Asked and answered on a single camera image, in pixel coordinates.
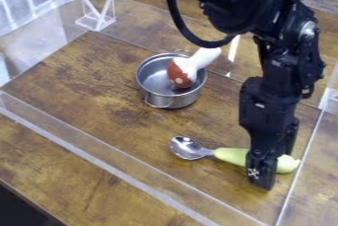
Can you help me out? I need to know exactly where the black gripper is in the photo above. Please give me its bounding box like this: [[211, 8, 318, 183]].
[[240, 77, 301, 190]]

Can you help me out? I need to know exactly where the green handled metal spoon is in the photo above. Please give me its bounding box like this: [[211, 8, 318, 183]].
[[169, 136, 301, 174]]

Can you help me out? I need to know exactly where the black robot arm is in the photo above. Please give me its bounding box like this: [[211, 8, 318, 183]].
[[167, 0, 326, 189]]

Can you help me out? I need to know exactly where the clear acrylic right barrier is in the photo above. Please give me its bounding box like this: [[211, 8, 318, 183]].
[[277, 62, 338, 226]]

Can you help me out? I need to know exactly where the clear acrylic barrier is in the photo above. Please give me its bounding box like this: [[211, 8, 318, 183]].
[[0, 90, 269, 226], [277, 62, 338, 226]]

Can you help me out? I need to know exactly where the small steel pot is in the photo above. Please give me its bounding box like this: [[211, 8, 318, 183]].
[[137, 52, 207, 109]]

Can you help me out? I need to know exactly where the red white toy mushroom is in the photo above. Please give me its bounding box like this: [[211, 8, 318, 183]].
[[167, 47, 222, 88]]

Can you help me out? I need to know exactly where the clear acrylic front barrier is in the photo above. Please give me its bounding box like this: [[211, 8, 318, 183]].
[[0, 90, 269, 226]]

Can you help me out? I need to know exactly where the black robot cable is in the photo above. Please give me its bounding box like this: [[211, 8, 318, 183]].
[[165, 0, 240, 49]]

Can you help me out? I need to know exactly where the clear acrylic triangle bracket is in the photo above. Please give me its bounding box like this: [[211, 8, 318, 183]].
[[75, 0, 117, 32]]

